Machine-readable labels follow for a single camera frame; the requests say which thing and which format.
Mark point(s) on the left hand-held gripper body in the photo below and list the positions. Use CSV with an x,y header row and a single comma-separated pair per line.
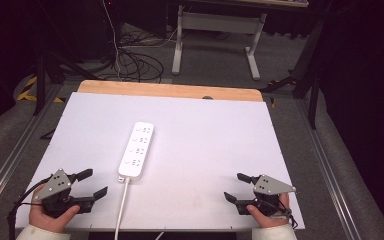
x,y
55,186

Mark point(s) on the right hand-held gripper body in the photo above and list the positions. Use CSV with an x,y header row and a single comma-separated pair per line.
x,y
271,190

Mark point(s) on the white power strip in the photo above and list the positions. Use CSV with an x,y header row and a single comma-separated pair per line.
x,y
136,150

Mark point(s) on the person's right hand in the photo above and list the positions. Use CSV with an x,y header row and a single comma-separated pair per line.
x,y
266,218

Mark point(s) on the person's left hand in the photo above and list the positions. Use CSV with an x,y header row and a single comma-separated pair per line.
x,y
46,221

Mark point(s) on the white board sheet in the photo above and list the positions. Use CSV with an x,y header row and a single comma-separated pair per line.
x,y
193,140

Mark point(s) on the yellow black floor tape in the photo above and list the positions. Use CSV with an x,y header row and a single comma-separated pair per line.
x,y
30,90

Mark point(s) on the black metal stand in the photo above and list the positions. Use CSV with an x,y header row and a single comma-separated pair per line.
x,y
46,66
308,76

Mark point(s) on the wooden table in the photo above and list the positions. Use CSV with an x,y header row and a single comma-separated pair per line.
x,y
166,89

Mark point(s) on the dark curtain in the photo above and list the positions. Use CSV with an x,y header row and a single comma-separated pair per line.
x,y
366,100
3,43

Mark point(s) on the aluminium floor rail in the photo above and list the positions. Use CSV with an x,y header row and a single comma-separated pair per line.
x,y
328,176
10,160

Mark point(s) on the white metal desk frame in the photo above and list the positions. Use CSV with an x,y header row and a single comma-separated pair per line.
x,y
218,21

